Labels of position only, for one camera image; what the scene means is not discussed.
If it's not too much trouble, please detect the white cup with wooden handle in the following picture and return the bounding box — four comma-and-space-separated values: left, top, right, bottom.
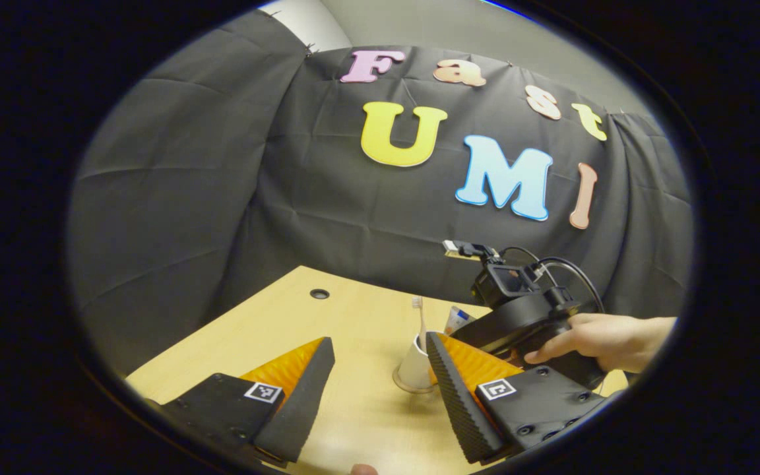
396, 332, 436, 390

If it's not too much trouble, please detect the beige toothbrush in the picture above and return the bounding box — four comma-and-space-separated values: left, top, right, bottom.
411, 296, 429, 354

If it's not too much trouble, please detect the white toothpaste tube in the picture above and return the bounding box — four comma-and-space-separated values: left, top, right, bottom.
443, 305, 477, 338

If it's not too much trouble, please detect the black camera cable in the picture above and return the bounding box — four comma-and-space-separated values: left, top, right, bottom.
497, 247, 606, 315

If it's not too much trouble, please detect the light wooden desktop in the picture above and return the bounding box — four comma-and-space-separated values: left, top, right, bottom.
125, 265, 633, 475

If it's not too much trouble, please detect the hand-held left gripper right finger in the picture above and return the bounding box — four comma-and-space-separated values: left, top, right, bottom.
424, 331, 610, 466

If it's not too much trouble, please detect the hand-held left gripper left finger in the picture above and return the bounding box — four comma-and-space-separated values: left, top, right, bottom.
158, 336, 336, 466

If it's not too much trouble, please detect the black backdrop cloth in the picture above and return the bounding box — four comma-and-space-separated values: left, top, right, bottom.
67, 10, 696, 377

